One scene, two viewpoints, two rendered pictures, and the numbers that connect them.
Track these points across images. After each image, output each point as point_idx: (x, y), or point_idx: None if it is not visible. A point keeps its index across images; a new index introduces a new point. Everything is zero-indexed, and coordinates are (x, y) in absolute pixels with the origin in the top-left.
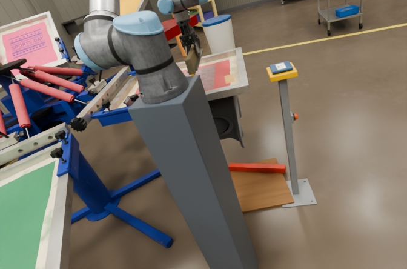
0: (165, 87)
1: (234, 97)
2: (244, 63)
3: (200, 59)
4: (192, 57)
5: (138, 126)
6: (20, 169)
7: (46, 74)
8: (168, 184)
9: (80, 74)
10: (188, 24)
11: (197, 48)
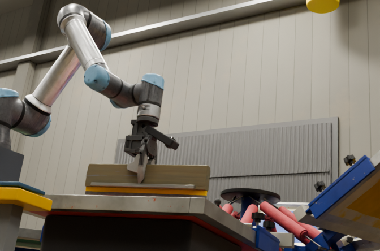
0: None
1: (56, 244)
2: (90, 195)
3: (133, 183)
4: (101, 166)
5: None
6: None
7: (249, 210)
8: None
9: (297, 236)
10: (145, 125)
11: (134, 164)
